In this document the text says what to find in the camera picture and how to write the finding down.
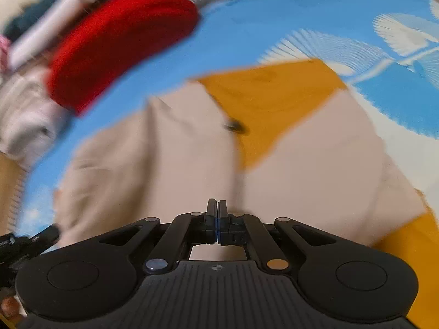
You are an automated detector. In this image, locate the blue white printed bed sheet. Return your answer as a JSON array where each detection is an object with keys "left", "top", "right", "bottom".
[{"left": 14, "top": 0, "right": 439, "bottom": 237}]

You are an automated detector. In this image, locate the red folded quilt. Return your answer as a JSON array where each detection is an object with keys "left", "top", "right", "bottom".
[{"left": 46, "top": 0, "right": 201, "bottom": 117}]

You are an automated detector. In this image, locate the person's left hand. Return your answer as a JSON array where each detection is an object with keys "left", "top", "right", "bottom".
[{"left": 0, "top": 296, "right": 22, "bottom": 319}]

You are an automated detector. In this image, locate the beige and mustard hooded jacket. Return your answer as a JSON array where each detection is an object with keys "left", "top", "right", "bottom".
[{"left": 53, "top": 58, "right": 439, "bottom": 261}]

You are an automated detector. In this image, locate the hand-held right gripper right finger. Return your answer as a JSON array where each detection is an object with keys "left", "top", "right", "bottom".
[{"left": 218, "top": 199, "right": 340, "bottom": 275}]

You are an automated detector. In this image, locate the white rolled quilt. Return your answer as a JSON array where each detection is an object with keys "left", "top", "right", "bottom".
[{"left": 0, "top": 72, "right": 74, "bottom": 170}]

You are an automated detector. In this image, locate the white and pink cloth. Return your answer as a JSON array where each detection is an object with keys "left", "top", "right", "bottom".
[{"left": 0, "top": 36, "right": 12, "bottom": 72}]

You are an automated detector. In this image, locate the dark teal shark plush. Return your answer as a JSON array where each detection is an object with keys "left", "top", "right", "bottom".
[{"left": 3, "top": 0, "right": 76, "bottom": 40}]

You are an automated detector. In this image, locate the wooden bed frame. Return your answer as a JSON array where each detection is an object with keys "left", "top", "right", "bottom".
[{"left": 0, "top": 152, "right": 26, "bottom": 228}]

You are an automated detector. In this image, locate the white folded blanket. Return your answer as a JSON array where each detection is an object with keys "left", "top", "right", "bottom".
[{"left": 7, "top": 0, "right": 115, "bottom": 72}]

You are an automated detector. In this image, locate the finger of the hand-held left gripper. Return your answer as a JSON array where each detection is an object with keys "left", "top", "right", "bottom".
[{"left": 32, "top": 224, "right": 61, "bottom": 252}]

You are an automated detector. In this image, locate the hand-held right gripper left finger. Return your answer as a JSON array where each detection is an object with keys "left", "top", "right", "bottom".
[{"left": 92, "top": 199, "right": 218, "bottom": 275}]

